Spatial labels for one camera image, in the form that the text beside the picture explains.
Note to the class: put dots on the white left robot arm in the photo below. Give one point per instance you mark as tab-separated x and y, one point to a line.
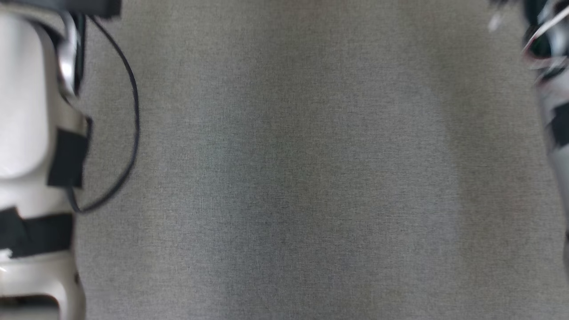
22	89

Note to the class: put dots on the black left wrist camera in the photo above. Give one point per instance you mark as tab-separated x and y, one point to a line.
89	8

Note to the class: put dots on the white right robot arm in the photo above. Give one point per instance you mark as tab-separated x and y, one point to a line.
558	111

